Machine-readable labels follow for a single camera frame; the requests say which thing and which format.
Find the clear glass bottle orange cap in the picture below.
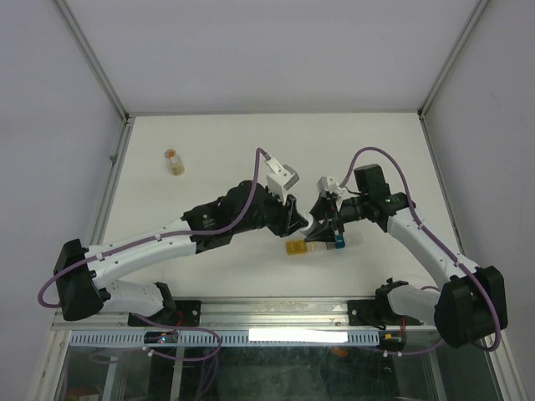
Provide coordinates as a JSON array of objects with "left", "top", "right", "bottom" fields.
[{"left": 164, "top": 149, "right": 185, "bottom": 175}]

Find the weekly pill organizer strip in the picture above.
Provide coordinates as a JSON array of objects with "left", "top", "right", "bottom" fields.
[{"left": 285, "top": 234, "right": 364, "bottom": 256}]

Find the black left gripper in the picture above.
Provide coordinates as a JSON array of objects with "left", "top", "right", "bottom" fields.
[{"left": 233, "top": 187, "right": 307, "bottom": 239}]

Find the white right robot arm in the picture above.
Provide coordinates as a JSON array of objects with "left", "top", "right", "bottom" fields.
[{"left": 305, "top": 164, "right": 508, "bottom": 348}]

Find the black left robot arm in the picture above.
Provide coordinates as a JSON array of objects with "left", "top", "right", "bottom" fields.
[{"left": 53, "top": 180, "right": 334, "bottom": 325}]

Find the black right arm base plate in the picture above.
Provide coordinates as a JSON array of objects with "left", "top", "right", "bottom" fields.
[{"left": 346, "top": 299, "right": 422, "bottom": 330}]

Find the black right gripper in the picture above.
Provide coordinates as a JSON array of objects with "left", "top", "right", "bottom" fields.
[{"left": 304, "top": 194, "right": 369, "bottom": 243}]

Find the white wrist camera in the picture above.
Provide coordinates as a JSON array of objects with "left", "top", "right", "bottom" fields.
[
  {"left": 317, "top": 175, "right": 347, "bottom": 199},
  {"left": 265, "top": 156, "right": 300, "bottom": 205}
]

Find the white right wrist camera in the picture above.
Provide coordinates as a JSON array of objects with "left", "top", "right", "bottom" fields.
[{"left": 317, "top": 175, "right": 347, "bottom": 199}]

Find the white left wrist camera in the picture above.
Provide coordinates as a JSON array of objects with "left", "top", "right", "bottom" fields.
[{"left": 265, "top": 156, "right": 300, "bottom": 205}]

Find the white slotted cable duct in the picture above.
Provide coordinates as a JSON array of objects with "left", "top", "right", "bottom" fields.
[{"left": 70, "top": 328, "right": 380, "bottom": 348}]

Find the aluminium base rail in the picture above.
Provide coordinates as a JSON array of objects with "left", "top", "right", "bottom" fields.
[{"left": 52, "top": 295, "right": 501, "bottom": 331}]

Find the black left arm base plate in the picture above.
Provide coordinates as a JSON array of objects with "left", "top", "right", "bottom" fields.
[{"left": 146, "top": 299, "right": 202, "bottom": 327}]

